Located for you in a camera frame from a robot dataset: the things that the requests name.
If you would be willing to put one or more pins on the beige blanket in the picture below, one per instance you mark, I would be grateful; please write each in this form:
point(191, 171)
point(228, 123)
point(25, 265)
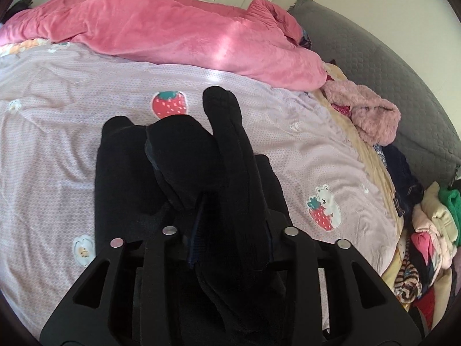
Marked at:
point(363, 144)

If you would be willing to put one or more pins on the red garment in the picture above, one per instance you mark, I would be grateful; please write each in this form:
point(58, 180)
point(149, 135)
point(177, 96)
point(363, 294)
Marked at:
point(426, 304)

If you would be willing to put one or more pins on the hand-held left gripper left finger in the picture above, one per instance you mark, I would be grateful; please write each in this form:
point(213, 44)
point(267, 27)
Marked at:
point(196, 230)

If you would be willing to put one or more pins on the cream garment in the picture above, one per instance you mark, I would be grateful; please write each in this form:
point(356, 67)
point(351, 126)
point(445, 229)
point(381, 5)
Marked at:
point(432, 216)

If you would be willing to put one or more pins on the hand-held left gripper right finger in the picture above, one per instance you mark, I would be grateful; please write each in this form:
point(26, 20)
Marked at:
point(293, 245)

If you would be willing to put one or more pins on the dark patterned cloth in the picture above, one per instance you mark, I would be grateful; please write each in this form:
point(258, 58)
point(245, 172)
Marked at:
point(304, 40)

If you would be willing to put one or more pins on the striped garment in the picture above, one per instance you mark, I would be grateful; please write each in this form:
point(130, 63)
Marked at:
point(407, 277)

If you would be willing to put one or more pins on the green garment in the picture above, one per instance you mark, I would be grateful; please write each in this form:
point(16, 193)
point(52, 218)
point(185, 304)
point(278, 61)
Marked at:
point(452, 205)

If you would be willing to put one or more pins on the black shirt with orange patches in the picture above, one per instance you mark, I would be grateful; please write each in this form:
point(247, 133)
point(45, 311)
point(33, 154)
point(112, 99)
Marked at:
point(223, 144)

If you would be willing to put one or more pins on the pink plush blanket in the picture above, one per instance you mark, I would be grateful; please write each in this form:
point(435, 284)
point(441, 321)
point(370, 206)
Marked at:
point(162, 29)

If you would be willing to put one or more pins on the pink fuzzy garment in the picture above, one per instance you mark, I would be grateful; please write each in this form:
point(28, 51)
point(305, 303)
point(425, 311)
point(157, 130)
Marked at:
point(371, 115)

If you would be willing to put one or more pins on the lilac strawberry print bed sheet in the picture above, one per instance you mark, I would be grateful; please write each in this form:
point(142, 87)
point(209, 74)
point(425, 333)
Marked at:
point(72, 122)

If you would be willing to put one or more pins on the navy garment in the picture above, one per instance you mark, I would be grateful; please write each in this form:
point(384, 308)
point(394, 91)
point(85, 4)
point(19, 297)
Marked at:
point(399, 176)

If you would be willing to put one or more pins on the grey quilted headboard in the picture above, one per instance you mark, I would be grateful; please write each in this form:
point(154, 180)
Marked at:
point(378, 61)

